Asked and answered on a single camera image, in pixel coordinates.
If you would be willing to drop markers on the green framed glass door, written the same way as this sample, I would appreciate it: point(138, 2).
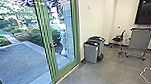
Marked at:
point(46, 40)

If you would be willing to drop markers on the white outdoor pillar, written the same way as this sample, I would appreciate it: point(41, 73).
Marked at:
point(67, 28)

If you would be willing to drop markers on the black swivel chair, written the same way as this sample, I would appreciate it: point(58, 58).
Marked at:
point(119, 39)

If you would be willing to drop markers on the white light switch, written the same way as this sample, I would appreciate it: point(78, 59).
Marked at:
point(88, 6)

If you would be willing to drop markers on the black wall screen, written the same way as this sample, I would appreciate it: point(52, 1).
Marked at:
point(148, 8)

